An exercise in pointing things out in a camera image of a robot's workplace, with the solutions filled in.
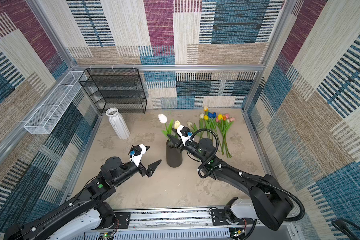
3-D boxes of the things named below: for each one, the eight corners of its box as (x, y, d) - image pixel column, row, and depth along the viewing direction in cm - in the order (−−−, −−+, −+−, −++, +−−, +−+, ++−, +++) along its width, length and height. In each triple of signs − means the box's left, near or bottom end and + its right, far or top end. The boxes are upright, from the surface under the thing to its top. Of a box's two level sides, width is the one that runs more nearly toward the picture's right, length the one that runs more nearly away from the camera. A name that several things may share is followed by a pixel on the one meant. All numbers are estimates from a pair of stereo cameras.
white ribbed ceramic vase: (117, 139, 105) (103, 117, 87) (120, 131, 110) (107, 107, 92) (128, 139, 105) (117, 116, 87) (131, 131, 110) (120, 107, 92)
